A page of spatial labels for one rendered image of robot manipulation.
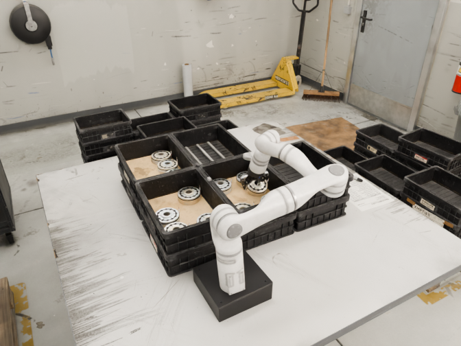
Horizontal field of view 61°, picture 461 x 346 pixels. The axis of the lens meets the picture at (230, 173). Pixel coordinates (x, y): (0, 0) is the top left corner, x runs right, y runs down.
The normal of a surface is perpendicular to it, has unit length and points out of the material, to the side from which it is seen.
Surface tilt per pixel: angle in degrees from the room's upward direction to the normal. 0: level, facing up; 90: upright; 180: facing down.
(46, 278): 0
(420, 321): 0
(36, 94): 90
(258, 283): 4
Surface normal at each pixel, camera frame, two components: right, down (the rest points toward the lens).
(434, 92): -0.88, 0.25
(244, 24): 0.48, 0.46
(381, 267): 0.00, -0.85
